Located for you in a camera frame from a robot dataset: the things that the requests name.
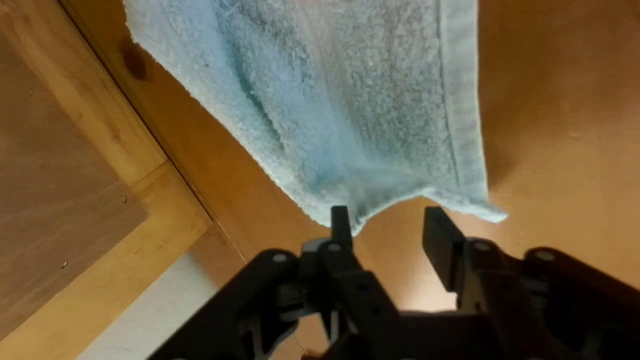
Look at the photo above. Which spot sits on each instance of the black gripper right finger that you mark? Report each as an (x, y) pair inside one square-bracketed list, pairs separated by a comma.
[(462, 265)]

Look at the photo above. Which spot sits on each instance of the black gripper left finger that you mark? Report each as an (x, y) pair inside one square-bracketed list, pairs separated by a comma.
[(333, 274)]

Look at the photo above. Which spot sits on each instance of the light blue towel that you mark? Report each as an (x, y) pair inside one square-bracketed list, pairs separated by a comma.
[(340, 103)]

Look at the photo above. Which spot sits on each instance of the large wooden board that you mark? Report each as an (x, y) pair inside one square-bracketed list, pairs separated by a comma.
[(92, 213)]

